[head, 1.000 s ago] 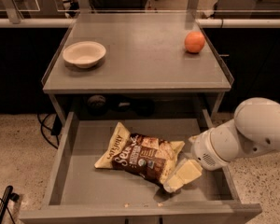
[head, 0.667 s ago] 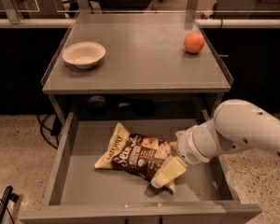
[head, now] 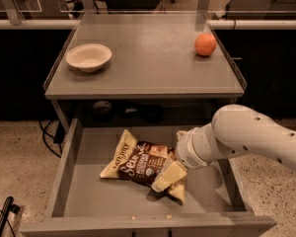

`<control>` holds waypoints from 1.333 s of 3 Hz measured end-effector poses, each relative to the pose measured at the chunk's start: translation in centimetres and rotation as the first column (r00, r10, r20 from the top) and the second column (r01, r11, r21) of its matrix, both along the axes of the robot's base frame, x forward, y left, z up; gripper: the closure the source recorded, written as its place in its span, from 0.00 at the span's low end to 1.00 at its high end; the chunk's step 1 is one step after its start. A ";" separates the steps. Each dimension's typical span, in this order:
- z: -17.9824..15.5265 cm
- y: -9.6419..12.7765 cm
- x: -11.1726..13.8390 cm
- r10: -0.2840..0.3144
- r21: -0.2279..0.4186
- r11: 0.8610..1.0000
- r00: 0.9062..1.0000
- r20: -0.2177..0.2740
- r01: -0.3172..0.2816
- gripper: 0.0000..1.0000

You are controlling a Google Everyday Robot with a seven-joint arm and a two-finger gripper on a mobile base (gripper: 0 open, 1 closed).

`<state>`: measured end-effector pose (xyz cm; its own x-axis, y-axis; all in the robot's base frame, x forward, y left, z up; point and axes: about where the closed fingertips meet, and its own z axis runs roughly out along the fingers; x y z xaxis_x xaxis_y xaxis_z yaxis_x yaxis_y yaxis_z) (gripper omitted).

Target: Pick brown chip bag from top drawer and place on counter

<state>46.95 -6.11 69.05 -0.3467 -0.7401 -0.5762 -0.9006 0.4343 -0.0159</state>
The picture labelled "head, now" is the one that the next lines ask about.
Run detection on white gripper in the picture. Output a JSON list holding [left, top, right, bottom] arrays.
[[151, 128, 207, 193]]

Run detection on brown and yellow chip bag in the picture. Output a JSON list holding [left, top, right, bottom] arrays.
[[100, 129, 186, 204]]

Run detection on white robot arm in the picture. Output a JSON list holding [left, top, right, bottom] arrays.
[[152, 105, 296, 193]]

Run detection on dark round object under counter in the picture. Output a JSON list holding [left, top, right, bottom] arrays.
[[92, 101, 112, 118]]

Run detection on grey counter cabinet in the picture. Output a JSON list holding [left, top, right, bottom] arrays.
[[45, 13, 247, 127]]

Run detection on grey open top drawer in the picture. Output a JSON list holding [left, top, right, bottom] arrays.
[[21, 119, 275, 237]]

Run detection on orange fruit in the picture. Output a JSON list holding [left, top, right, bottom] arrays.
[[194, 34, 217, 56]]

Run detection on white paper bowl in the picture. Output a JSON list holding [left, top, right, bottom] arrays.
[[65, 43, 112, 73]]

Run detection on black stand bottom left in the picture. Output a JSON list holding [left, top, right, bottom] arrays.
[[0, 197, 21, 237]]

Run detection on black floor cables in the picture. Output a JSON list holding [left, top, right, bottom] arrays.
[[38, 119, 66, 159]]

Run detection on white horizontal rail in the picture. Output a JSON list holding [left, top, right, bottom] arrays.
[[0, 20, 296, 30]]

